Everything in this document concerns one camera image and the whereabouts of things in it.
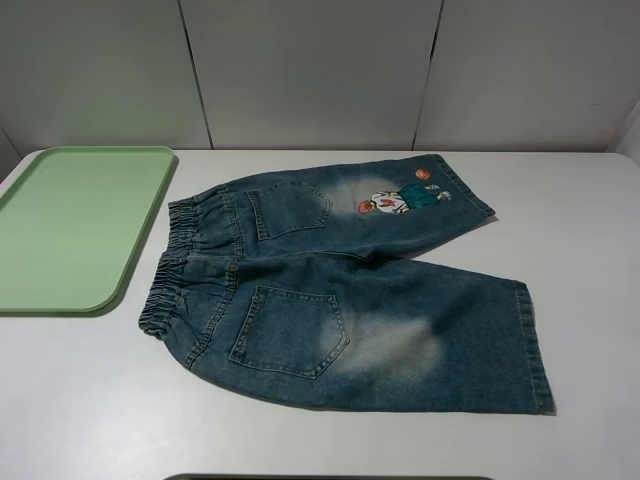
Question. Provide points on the children's blue denim shorts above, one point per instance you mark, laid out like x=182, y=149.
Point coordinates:
x=303, y=288

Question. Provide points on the light green plastic tray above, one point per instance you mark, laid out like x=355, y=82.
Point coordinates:
x=72, y=222

